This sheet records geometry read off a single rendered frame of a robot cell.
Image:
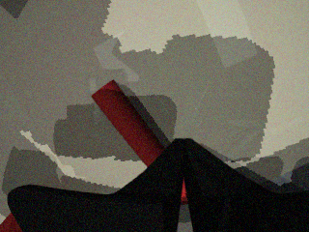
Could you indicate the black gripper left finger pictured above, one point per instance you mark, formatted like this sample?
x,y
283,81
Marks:
x,y
149,203

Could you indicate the dark red bar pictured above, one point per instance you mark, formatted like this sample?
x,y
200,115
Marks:
x,y
127,121

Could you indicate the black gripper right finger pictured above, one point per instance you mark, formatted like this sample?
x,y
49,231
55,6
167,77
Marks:
x,y
222,200

